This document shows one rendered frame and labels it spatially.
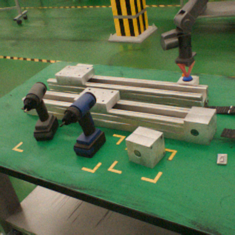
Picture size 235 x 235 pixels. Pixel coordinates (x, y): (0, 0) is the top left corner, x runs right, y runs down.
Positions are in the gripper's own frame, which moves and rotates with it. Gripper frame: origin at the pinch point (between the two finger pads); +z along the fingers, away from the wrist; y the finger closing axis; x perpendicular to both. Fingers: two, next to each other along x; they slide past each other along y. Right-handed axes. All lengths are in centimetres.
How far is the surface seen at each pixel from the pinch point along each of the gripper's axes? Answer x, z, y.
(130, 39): -168, 82, -242
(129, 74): -36.4, 8.4, -11.2
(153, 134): 5.2, -1.0, 47.5
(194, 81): 3.6, 2.2, 0.7
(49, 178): -27, 9, 71
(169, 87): -4.1, 1.0, 10.6
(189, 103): 7.2, 3.3, 17.8
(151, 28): -155, 81, -278
